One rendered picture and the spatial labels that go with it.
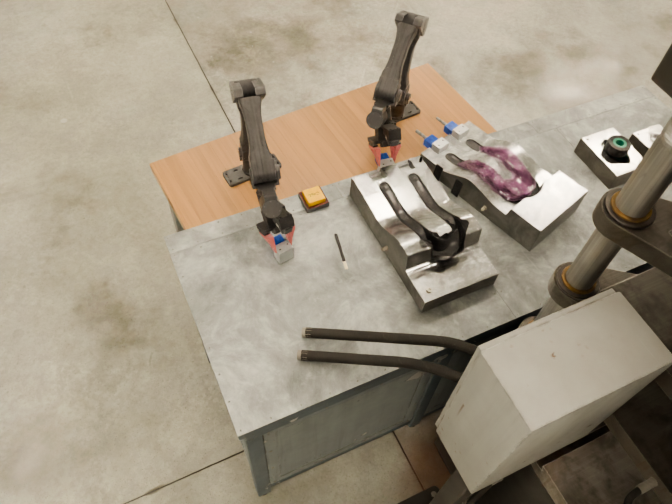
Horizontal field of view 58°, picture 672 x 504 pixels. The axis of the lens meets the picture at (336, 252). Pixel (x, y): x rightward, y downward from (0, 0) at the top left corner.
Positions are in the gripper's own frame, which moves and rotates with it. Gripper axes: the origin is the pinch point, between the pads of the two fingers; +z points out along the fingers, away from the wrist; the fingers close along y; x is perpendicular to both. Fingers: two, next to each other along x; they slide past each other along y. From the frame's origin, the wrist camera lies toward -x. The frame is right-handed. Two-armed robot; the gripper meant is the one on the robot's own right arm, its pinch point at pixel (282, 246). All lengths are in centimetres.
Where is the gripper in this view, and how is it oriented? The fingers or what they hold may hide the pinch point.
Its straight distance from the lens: 186.4
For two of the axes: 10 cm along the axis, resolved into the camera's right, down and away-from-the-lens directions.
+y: 8.4, -4.2, 3.4
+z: 2.2, 8.4, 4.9
